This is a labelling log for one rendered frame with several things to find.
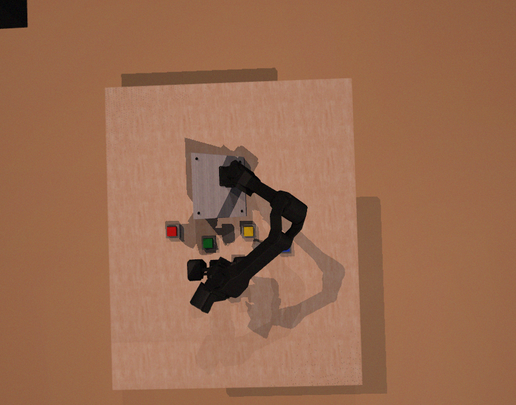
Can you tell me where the red button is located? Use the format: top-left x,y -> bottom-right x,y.
166,224 -> 181,238

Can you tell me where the green button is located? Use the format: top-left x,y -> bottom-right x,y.
201,236 -> 217,250

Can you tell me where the yellow button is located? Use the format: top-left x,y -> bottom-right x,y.
242,224 -> 256,238

